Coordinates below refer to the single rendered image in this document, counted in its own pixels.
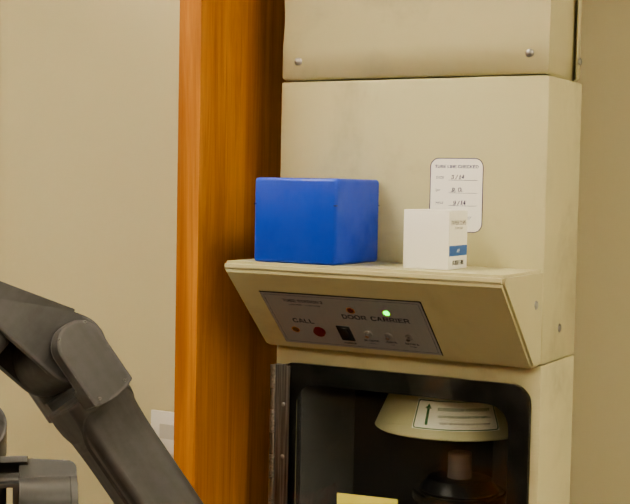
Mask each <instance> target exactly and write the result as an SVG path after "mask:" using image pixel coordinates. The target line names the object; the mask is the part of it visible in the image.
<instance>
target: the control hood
mask: <svg viewBox="0 0 630 504"><path fill-rule="evenodd" d="M224 268H225V270H226V272H227V274H228V276H229V277H230V279H231V281H232V283H233V284H234V286H235V288H236V290H237V292H238V293H239V295H240V297H241V299H242V300H243V302H244V304H245V306H246V307H247V309H248V311H249V313H250V315H251V316H252V318H253V320H254V322H255V323H256V325H257V327H258V329H259V330H260V332H261V334H262V336H263V338H264V339H265V341H266V343H268V344H270V345H281V346H292V347H303V348H314V349H325V350H336V351H347V352H357V353H368V354H379V355H390V356H401V357H412V358H423V359H434V360H445V361H455V362H466V363H477V364H488V365H499V366H510V367H521V368H534V367H537V366H538V364H540V363H541V329H542V294H543V273H540V270H533V269H514V268H494V267H475V266H466V268H461V269H453V270H434V269H415V268H403V263H397V262H378V261H375V262H366V263H356V264H345V265H335V266H331V265H313V264H295V263H276V262H258V261H256V260H255V258H252V259H239V260H227V263H225V265H224ZM259 291H271V292H286V293H301V294H315V295H330V296H345V297H360V298H375V299H389V300H404V301H419V302H421V304H422V306H423V309H424V311H425V313H426V316H427V318H428V320H429V323H430V325H431V327H432V330H433V332H434V334H435V337H436V339H437V342H438V344H439V346H440V349H441V351H442V353H443V356H442V355H431V354H420V353H409V352H398V351H387V350H376V349H365V348H353V347H342V346H331V345H320V344H309V343H298V342H287V341H286V340H285V338H284V336H283V334H282V332H281V331H280V329H279V327H278V325H277V323H276V322H275V320H274V318H273V316H272V314H271V312H270V311H269V309H268V307H267V305H266V303H265V301H264V300H263V298H262V296H261V294H260V292H259Z"/></svg>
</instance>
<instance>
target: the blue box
mask: <svg viewBox="0 0 630 504"><path fill-rule="evenodd" d="M254 204H255V248H254V258H255V260H256V261H258V262H276V263H295V264H313V265H331V266H335V265H345V264H356V263H366V262H375V261H376V260H377V249H378V206H380V205H378V204H379V182H378V181H377V180H370V179H338V178H277V177H259V178H257V179H256V188H255V203H254Z"/></svg>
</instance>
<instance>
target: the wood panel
mask: <svg viewBox="0 0 630 504"><path fill-rule="evenodd" d="M284 29H285V0H180V21H179V95H178V168H177V242H176V316H175V390H174V460H175V462H176V463H177V465H178V466H179V468H180V469H181V471H182V472H183V474H184V475H185V477H186V478H187V479H188V481H189V482H190V484H191V485H192V487H193V488H194V490H195V491H196V493H197V494H198V496H199V497H200V499H201V500H202V502H203V503H204V504H268V477H269V476H268V473H269V432H270V431H269V416H270V365H271V364H276V363H277V345H270V344H268V343H266V341H265V339H264V338H263V336H262V334H261V332H260V330H259V329H258V327H257V325H256V323H255V322H254V320H253V318H252V316H251V315H250V313H249V311H248V309H247V307H246V306H245V304H244V302H243V300H242V299H241V297H240V295H239V293H238V292H237V290H236V288H235V286H234V284H233V283H232V281H231V279H230V277H229V276H228V274H227V272H226V270H225V268H224V265H225V263H227V260H239V259H252V258H254V248H255V204H254V203H255V188H256V179H257V178H259V177H277V178H280V171H281V115H282V83H284V82H291V81H286V80H284V79H283V43H284Z"/></svg>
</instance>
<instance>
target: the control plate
mask: <svg viewBox="0 0 630 504"><path fill-rule="evenodd" d="M259 292H260V294H261V296H262V298H263V300H264V301H265V303H266V305H267V307H268V309H269V311H270V312H271V314H272V316H273V318H274V320H275V322H276V323H277V325H278V327H279V329H280V331H281V332H282V334H283V336H284V338H285V340H286V341H287V342H298V343H309V344H320V345H331V346H342V347H353V348H365V349H376V350H387V351H398V352H409V353H420V354H431V355H442V356H443V353H442V351H441V349H440V346H439V344H438V342H437V339H436V337H435V334H434V332H433V330H432V327H431V325H430V323H429V320H428V318H427V316H426V313H425V311H424V309H423V306H422V304H421V302H419V301H404V300H389V299H375V298H360V297H345V296H330V295H315V294H301V293H286V292H271V291H259ZM347 307H351V308H353V309H354V310H355V313H354V314H350V313H348V312H347V311H346V308H347ZM382 310H388V311H390V312H391V316H389V317H387V316H384V315H383V314H382ZM292 326H297V327H298V328H300V332H295V331H293V330H292ZM336 326H348V327H349V328H350V330H351V332H352V334H353V336H354V338H355V340H356V341H347V340H342V338H341V336H340V334H339V332H338V330H337V328H336ZM315 327H320V328H323V329H324V330H325V332H326V334H325V336H323V337H320V336H317V335H316V334H314V332H313V329H314V328H315ZM366 331H368V332H371V333H372V335H373V336H372V337H369V338H366V337H365V334H364V332H366ZM385 333H389V334H392V337H393V338H391V339H389V340H386V339H385V338H386V337H385V335H384V334H385ZM405 335H411V336H412V337H413V340H411V341H410V342H407V341H406V338H405Z"/></svg>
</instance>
